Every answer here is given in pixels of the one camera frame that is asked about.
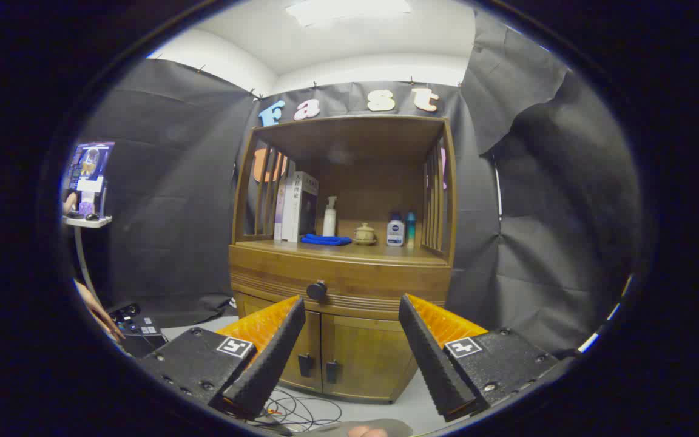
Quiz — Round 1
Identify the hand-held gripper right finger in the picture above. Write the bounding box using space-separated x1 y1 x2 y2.
398 294 569 423

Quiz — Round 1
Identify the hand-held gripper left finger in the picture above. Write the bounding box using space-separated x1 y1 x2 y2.
137 296 306 421

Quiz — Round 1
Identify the wooden drawer with black knob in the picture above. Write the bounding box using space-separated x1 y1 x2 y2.
229 245 452 320

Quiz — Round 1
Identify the wooden cabinet door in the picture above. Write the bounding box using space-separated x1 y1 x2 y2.
234 293 324 392
321 313 420 402

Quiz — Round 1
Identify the wooden countertop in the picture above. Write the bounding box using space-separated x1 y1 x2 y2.
237 237 450 265

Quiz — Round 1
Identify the wooden cabinet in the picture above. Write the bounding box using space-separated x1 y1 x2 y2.
228 115 458 404

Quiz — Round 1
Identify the blue cloth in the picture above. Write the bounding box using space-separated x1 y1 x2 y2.
300 234 353 246

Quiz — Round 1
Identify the white lotion bottle blue cap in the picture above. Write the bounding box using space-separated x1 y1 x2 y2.
386 212 405 247

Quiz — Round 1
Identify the black control box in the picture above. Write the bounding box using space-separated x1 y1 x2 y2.
107 303 168 359

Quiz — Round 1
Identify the white pump bottle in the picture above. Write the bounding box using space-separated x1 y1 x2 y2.
323 195 338 237

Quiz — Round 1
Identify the thin white purple book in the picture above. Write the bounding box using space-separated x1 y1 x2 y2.
273 176 288 241

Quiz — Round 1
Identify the thick white book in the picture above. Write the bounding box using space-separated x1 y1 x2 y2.
281 171 320 242

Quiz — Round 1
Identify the white stand with tray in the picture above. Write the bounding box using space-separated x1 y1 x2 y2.
62 215 113 292

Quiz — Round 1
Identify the display screen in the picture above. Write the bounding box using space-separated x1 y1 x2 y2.
66 141 115 218

